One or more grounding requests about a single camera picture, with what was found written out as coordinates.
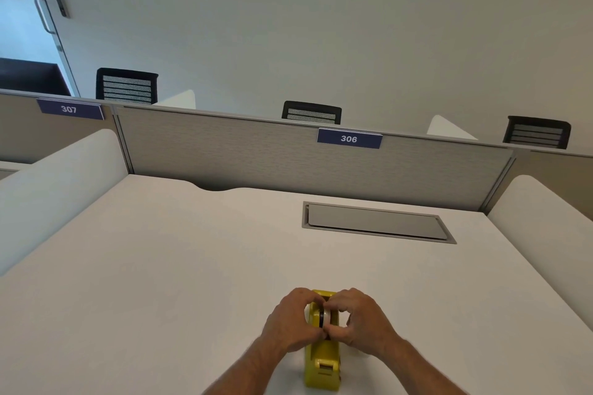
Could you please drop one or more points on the person's left hand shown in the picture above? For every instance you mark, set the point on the person's left hand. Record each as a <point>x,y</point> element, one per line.
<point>287,323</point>

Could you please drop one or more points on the person's right hand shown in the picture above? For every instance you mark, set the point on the person's right hand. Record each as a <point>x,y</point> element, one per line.
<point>363,325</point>

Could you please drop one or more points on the person's left thumb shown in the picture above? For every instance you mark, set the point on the person's left thumb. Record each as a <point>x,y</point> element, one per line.
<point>317,335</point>

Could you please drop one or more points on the person's right thumb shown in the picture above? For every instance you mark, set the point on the person's right thumb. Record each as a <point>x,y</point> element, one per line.
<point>332,331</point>

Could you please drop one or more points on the white tape roll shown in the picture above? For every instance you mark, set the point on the white tape roll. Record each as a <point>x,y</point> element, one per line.
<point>323,319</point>

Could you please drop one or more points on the yellow tape dispenser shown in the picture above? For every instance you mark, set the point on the yellow tape dispenser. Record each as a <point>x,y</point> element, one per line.
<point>322,364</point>

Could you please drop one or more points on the person's left forearm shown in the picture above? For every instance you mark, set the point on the person's left forearm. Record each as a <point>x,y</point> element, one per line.
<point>245,371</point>

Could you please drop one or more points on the person's right forearm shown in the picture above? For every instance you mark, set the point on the person's right forearm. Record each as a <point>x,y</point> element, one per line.
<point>424,371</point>

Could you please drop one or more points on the grey fabric desk partition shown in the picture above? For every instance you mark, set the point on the grey fabric desk partition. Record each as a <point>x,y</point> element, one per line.
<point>301,163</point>

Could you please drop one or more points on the blue number sign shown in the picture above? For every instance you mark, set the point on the blue number sign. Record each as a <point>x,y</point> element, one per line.
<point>69,109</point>
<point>349,138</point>

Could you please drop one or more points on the black mesh office chair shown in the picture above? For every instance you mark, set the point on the black mesh office chair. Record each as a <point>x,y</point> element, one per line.
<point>537,132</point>
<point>126,87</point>
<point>311,113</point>

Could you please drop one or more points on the white side divider panel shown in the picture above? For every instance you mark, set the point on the white side divider panel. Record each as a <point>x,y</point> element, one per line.
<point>546,242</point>
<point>60,186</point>

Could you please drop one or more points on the small white divider panel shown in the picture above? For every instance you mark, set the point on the small white divider panel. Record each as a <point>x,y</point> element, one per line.
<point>178,101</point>
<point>447,128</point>

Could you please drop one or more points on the beige desk partition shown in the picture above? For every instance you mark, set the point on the beige desk partition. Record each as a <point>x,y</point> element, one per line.
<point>556,172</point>
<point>28,135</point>

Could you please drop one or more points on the dark bench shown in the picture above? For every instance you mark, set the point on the dark bench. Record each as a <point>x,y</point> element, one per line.
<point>28,77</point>

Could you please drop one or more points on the glass door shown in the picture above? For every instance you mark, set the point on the glass door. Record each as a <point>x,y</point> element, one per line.
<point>21,15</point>

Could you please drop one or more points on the grey wall card reader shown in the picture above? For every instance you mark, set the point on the grey wall card reader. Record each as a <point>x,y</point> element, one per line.
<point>62,6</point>

